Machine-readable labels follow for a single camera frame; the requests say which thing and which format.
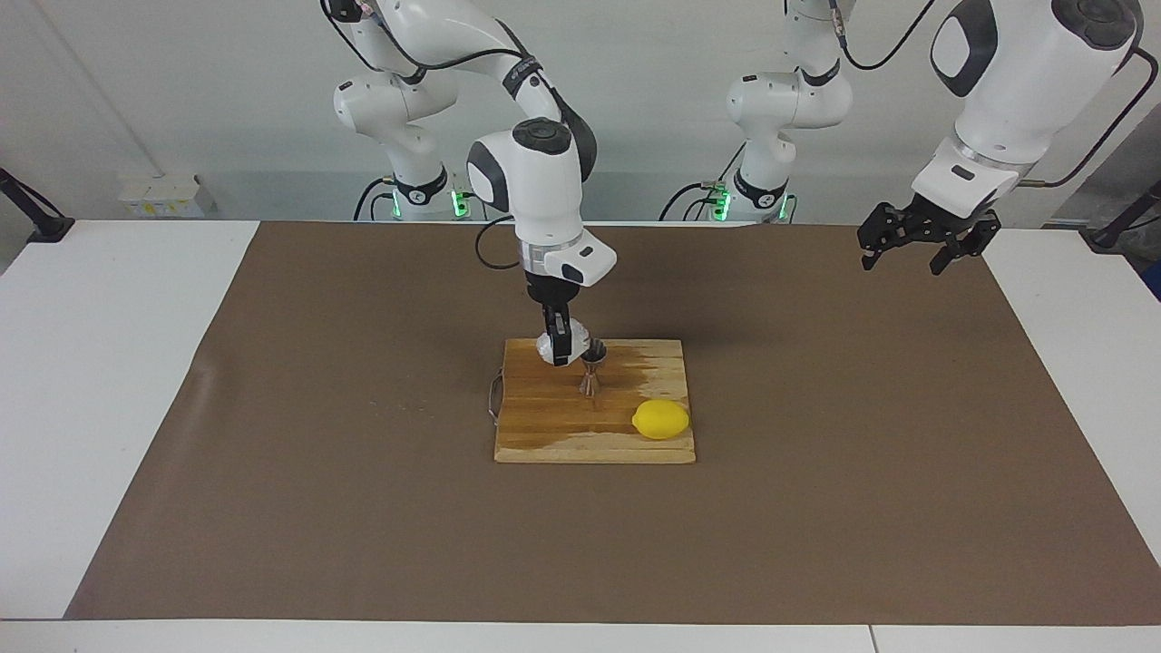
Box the black base cable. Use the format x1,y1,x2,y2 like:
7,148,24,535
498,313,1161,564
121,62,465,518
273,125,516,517
658,141,749,223
352,175,402,222

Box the black clamp stand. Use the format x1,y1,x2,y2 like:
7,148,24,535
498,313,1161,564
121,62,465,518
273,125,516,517
1084,180,1161,253
0,168,75,244

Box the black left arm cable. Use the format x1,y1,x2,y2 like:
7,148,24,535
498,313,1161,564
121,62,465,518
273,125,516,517
825,0,1161,190

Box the steel double jigger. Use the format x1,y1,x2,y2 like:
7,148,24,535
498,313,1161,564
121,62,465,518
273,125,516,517
579,339,609,398

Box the clear plastic cup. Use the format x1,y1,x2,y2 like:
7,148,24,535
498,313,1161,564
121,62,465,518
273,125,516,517
536,330,589,365

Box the wooden cutting board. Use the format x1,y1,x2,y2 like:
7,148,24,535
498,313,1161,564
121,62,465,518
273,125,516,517
488,338,698,465

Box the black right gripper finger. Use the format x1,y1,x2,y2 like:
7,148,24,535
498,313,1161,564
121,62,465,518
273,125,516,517
543,304,587,368

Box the box of white bottles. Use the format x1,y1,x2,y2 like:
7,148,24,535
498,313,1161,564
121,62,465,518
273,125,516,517
116,175,217,220

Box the brown paper table mat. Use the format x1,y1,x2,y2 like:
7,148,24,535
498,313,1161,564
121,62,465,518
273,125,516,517
63,220,1161,627

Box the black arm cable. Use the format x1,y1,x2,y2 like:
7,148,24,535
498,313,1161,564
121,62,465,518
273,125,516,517
825,0,1161,190
319,0,600,271

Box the yellow lemon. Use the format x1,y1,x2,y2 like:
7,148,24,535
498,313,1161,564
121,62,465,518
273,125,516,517
631,398,692,442

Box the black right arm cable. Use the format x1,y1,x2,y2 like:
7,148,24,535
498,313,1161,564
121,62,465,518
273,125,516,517
319,0,600,271

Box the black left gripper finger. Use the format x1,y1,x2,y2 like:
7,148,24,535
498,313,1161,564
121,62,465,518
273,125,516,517
930,212,1001,276
857,206,913,271

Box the dark grey panel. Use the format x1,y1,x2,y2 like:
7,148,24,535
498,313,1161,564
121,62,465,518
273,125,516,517
1043,102,1161,228

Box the black left base cable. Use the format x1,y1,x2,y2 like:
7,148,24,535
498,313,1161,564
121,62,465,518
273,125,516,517
658,141,749,223

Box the black right base cable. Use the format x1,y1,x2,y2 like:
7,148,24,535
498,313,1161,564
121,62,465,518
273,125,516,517
352,175,402,222

